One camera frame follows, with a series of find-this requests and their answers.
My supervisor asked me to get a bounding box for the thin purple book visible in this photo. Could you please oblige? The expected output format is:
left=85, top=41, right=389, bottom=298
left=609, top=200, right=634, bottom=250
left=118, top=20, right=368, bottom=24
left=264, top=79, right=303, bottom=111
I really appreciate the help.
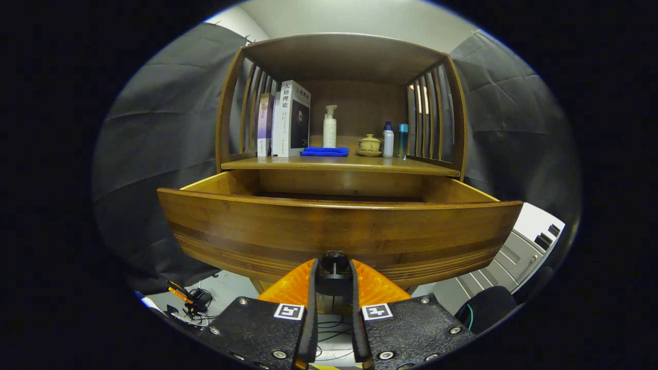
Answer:
left=257, top=92, right=275, bottom=157

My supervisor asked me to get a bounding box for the white pump bottle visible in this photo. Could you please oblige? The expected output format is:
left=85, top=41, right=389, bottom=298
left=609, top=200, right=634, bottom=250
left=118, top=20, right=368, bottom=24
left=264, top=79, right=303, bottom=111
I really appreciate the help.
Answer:
left=323, top=105, right=338, bottom=149

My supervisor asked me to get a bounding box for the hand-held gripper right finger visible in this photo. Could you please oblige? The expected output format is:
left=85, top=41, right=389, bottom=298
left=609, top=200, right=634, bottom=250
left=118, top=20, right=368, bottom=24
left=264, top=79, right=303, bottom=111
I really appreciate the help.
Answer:
left=350, top=258, right=476, bottom=370

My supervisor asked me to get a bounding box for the black backdrop cloth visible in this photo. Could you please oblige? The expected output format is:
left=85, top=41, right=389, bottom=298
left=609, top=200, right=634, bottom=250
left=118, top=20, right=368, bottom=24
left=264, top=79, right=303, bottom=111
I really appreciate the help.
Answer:
left=93, top=23, right=581, bottom=296

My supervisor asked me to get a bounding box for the thick white book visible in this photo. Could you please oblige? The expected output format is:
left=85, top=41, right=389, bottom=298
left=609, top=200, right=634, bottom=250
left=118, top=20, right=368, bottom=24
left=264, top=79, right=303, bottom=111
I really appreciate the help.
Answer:
left=271, top=80, right=312, bottom=157

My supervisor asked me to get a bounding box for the white drawer unit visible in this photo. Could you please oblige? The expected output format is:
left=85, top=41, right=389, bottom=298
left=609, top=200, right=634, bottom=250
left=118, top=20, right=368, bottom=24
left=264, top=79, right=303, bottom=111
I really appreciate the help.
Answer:
left=411, top=202, right=566, bottom=317

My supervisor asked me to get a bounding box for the folded blue cloth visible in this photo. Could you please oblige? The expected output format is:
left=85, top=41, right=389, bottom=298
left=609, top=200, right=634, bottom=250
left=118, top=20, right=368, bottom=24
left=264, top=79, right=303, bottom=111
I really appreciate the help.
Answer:
left=300, top=146, right=350, bottom=157

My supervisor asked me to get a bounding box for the wooden drawer with black knob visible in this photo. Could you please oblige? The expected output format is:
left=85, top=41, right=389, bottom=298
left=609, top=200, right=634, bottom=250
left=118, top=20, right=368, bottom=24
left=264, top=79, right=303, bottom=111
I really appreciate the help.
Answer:
left=157, top=170, right=524, bottom=299

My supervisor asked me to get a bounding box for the wooden cabinet with slatted sides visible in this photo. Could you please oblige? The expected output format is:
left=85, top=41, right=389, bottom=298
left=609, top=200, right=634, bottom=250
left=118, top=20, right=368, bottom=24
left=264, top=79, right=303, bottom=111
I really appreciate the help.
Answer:
left=216, top=32, right=468, bottom=314

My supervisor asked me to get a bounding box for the orange and black tool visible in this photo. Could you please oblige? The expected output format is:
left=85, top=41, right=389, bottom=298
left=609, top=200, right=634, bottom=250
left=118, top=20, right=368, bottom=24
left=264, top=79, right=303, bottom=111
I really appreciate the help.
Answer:
left=167, top=280, right=197, bottom=307

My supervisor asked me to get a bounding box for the beige lidded teacup with saucer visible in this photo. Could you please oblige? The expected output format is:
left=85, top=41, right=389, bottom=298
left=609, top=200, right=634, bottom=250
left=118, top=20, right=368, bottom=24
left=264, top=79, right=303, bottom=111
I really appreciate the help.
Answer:
left=356, top=134, right=382, bottom=157

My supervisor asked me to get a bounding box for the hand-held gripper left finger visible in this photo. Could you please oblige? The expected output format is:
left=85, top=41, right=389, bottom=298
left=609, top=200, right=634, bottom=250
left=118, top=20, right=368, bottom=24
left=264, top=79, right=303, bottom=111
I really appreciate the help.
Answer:
left=203, top=258, right=319, bottom=370

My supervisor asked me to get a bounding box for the wooden countertop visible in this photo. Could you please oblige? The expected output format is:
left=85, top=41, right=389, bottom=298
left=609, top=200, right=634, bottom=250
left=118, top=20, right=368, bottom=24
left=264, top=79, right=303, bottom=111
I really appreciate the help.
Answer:
left=221, top=135, right=461, bottom=178

